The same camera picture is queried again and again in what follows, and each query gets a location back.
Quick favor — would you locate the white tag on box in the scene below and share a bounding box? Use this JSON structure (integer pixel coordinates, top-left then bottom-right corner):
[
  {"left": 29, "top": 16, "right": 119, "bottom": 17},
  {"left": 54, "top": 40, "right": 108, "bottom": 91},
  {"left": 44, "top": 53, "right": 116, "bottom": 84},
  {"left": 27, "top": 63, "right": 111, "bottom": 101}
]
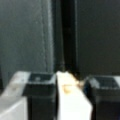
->
[{"left": 57, "top": 72, "right": 93, "bottom": 120}]

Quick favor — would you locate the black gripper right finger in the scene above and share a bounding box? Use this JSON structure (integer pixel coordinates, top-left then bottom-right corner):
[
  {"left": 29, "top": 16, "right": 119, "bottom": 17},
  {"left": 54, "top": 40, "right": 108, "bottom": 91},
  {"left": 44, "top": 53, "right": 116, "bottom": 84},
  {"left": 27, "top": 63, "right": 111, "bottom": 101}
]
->
[{"left": 84, "top": 76, "right": 120, "bottom": 120}]

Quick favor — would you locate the black grey storage box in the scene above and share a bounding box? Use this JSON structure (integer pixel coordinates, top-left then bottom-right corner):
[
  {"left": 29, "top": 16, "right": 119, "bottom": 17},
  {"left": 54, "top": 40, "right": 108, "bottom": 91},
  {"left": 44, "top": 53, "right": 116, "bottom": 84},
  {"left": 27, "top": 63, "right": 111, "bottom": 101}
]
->
[{"left": 0, "top": 0, "right": 120, "bottom": 82}]

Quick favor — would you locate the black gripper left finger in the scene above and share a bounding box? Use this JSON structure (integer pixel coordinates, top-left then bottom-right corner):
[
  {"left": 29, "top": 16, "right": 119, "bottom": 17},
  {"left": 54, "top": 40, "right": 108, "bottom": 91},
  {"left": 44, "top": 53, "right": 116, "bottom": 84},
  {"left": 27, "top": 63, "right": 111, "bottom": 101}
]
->
[{"left": 23, "top": 73, "right": 57, "bottom": 120}]

